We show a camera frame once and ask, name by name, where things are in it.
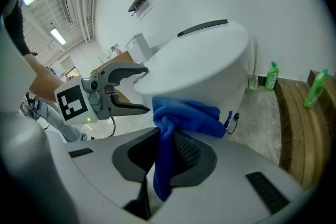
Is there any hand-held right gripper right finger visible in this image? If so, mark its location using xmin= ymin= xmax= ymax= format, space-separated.
xmin=156 ymin=131 xmax=303 ymax=224

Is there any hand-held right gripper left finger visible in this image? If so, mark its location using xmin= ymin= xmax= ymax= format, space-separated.
xmin=64 ymin=126 xmax=161 ymax=224

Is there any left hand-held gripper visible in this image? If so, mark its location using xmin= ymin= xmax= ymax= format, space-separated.
xmin=54 ymin=60 xmax=151 ymax=125

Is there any blue cleaning cloth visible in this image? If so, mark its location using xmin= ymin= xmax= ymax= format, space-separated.
xmin=151 ymin=96 xmax=234 ymax=202

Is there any white toilet lid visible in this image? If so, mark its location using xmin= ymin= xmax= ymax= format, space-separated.
xmin=133 ymin=19 xmax=250 ymax=99

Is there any person's left forearm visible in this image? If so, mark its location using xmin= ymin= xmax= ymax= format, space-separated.
xmin=25 ymin=54 xmax=66 ymax=103

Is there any white tank toilet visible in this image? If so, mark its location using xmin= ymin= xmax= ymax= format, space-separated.
xmin=125 ymin=33 xmax=154 ymax=65

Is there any white smart toilet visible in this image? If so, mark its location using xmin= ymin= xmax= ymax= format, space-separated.
xmin=140 ymin=19 xmax=259 ymax=126

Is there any pink spray bottle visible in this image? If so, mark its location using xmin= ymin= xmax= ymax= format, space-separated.
xmin=110 ymin=44 xmax=123 ymax=57

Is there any wooden plank platform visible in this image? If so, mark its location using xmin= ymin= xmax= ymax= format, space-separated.
xmin=274 ymin=69 xmax=334 ymax=191

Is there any white air conditioner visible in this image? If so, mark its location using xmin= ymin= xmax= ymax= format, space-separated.
xmin=58 ymin=0 xmax=74 ymax=24

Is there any green detergent bottle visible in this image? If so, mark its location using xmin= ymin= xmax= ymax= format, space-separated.
xmin=264 ymin=61 xmax=280 ymax=92
xmin=303 ymin=69 xmax=329 ymax=109

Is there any person's black shirt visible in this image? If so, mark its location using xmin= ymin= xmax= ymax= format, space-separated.
xmin=2 ymin=0 xmax=32 ymax=57

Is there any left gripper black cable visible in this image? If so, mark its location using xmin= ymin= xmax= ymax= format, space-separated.
xmin=109 ymin=115 xmax=118 ymax=138

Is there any black cable with plug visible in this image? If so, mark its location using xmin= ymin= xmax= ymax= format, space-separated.
xmin=225 ymin=112 xmax=241 ymax=135

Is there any black wall shelf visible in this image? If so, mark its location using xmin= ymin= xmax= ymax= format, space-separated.
xmin=128 ymin=0 xmax=149 ymax=17

